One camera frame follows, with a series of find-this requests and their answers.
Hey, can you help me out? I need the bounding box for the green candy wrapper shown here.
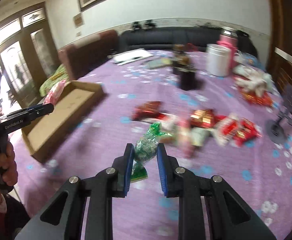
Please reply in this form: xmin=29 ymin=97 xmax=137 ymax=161
xmin=131 ymin=122 xmax=163 ymax=183

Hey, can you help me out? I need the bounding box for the pink candy packet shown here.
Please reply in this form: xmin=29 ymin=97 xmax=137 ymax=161
xmin=43 ymin=80 xmax=67 ymax=106

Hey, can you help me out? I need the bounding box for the white cream snack packet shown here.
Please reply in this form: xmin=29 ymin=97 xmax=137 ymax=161
xmin=190 ymin=127 xmax=211 ymax=147

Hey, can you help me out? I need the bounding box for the dark red snack packet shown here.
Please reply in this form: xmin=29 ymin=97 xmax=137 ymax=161
xmin=131 ymin=101 xmax=162 ymax=121

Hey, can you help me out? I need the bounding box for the gold red snack packet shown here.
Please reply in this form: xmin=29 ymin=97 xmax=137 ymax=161
xmin=190 ymin=109 xmax=217 ymax=128

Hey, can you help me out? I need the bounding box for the white red snack packet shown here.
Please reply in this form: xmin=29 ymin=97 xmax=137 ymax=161
xmin=213 ymin=113 xmax=239 ymax=146

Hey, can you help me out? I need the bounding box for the large pink snack bag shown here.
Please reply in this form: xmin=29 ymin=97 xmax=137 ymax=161
xmin=177 ymin=119 xmax=194 ymax=158

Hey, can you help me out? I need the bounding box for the red doll candy packet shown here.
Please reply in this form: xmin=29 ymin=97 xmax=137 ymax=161
xmin=233 ymin=118 xmax=260 ymax=147

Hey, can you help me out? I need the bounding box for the person's left hand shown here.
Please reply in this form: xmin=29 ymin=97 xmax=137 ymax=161
xmin=0 ymin=141 xmax=18 ymax=204

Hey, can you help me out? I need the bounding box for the shallow cardboard box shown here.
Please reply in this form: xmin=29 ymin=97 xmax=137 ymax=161
xmin=21 ymin=81 xmax=105 ymax=163

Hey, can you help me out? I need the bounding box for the green floral blanket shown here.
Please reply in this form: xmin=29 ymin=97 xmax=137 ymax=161
xmin=39 ymin=64 xmax=70 ymax=97

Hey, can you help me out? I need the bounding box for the wooden glass door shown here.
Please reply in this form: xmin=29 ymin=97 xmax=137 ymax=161
xmin=0 ymin=3 xmax=60 ymax=108

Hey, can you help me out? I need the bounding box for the purple floral tablecloth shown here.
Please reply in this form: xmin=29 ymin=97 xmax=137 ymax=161
xmin=11 ymin=52 xmax=292 ymax=239

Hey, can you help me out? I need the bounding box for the maroon armchair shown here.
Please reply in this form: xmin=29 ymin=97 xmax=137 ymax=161
xmin=58 ymin=30 xmax=119 ymax=80

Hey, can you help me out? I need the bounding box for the small colourful booklet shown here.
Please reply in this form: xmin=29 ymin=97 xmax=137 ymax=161
xmin=145 ymin=57 xmax=172 ymax=69

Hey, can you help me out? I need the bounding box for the white paper notepad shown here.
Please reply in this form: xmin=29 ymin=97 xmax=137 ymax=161
xmin=112 ymin=49 xmax=153 ymax=66

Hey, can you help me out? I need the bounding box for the black phone stand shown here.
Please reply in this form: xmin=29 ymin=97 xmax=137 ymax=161
xmin=265 ymin=84 xmax=292 ymax=144

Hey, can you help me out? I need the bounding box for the white cylindrical canister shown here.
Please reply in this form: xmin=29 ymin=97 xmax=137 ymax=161
xmin=206 ymin=44 xmax=231 ymax=77

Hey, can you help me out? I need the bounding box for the black leather sofa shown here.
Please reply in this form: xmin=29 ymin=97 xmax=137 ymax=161
xmin=118 ymin=26 xmax=258 ymax=58

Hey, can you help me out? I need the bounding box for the pink thermos bottle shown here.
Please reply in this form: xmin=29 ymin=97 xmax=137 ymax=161
xmin=217 ymin=27 xmax=238 ymax=69

